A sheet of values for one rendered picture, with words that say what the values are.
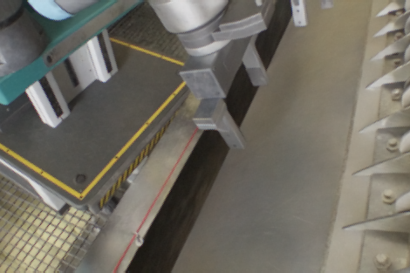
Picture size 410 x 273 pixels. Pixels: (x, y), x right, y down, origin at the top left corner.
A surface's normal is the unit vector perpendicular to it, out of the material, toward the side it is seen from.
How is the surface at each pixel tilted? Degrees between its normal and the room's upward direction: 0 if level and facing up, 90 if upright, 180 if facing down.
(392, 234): 29
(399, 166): 90
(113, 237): 1
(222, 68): 66
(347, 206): 34
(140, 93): 0
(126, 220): 0
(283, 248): 41
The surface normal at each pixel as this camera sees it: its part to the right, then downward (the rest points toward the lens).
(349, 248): -0.51, -0.69
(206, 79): -0.35, 0.79
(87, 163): -0.03, -0.64
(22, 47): 0.77, 0.18
